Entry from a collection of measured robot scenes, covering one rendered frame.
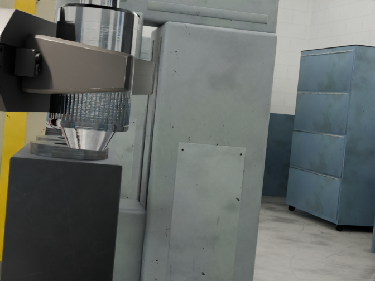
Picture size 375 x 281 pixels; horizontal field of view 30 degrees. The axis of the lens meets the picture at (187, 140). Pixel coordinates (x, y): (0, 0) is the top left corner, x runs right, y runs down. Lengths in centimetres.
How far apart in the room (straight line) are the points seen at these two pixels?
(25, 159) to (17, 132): 137
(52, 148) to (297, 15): 963
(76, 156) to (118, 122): 38
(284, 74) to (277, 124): 72
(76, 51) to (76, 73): 1
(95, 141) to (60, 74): 4
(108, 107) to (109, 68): 3
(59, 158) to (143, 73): 35
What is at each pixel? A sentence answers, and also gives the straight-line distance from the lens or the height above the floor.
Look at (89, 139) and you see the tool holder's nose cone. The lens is 40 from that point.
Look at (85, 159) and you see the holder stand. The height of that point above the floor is 115.
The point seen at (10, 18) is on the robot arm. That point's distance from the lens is 38.
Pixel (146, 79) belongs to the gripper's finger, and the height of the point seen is 123.
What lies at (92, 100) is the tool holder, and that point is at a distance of 39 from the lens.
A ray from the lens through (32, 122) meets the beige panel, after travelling 214.
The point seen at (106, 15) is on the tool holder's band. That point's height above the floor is 126.
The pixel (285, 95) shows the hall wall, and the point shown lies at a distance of 1023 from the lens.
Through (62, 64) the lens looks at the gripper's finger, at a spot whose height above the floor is 123.
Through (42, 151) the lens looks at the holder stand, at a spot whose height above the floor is 115.
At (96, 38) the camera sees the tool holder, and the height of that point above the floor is 125.
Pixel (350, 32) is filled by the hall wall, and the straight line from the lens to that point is 927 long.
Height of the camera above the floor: 122
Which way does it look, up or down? 3 degrees down
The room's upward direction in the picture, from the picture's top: 5 degrees clockwise
